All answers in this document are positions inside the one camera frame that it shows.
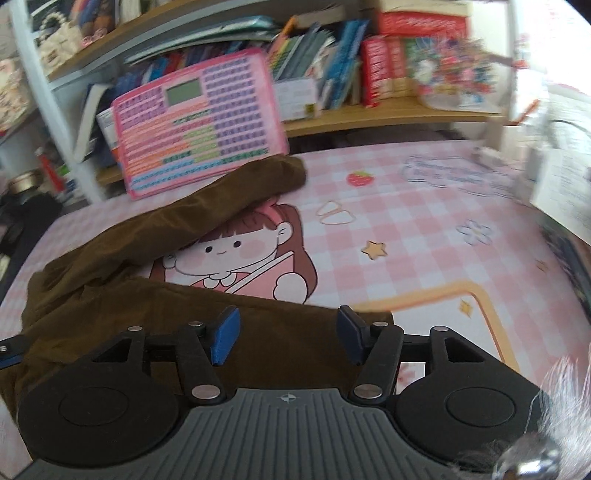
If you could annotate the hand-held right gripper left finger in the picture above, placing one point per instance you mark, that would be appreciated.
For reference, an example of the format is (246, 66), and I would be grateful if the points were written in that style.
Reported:
(226, 334)

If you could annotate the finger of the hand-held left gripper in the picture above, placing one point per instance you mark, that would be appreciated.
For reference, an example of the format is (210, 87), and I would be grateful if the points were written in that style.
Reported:
(11, 353)

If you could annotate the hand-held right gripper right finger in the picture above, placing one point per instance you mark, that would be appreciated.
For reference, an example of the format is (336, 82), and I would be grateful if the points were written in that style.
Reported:
(350, 334)

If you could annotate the pink checkered cartoon table mat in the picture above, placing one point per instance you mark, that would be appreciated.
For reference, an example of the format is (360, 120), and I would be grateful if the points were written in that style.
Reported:
(415, 240)

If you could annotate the black side table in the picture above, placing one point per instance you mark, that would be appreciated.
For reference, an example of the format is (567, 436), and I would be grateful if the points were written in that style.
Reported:
(27, 230)

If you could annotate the gold round tin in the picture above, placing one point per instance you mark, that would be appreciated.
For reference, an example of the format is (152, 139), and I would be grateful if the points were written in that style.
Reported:
(25, 182)

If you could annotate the red bottle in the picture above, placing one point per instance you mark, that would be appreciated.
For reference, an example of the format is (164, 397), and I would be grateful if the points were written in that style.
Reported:
(48, 173)

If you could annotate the pink learning tablet toy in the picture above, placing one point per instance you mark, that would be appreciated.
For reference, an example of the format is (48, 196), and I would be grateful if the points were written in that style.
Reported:
(198, 129)

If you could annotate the white-framed wooden bookshelf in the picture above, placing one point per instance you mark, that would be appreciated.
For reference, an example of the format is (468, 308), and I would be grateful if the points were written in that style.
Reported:
(369, 121)

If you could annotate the shiny round bead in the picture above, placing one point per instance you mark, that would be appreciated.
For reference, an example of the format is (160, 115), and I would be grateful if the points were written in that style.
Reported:
(526, 461)

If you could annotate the white fluffy sleeve cuff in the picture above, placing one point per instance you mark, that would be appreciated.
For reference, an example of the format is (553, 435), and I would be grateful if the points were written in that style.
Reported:
(570, 406)

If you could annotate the small white box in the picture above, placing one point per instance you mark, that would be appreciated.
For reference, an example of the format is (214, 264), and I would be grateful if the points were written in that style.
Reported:
(295, 97)

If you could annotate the floral fabric bag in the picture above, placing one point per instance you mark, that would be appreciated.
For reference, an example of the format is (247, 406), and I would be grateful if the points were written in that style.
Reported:
(14, 97)

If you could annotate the white paper sheets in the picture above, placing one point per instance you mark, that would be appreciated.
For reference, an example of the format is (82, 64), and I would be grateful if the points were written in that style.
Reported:
(565, 194)

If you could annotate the red book set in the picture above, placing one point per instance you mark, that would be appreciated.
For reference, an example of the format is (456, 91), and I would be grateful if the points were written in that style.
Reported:
(381, 69)

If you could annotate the row of colourful books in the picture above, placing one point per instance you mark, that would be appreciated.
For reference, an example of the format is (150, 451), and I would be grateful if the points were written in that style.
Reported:
(341, 60)

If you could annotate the colourful floral pouch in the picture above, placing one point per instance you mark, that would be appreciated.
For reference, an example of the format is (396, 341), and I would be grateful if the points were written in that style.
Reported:
(452, 69)

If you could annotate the red flat box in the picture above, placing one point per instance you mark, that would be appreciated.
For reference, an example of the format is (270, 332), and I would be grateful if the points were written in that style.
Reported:
(420, 23)

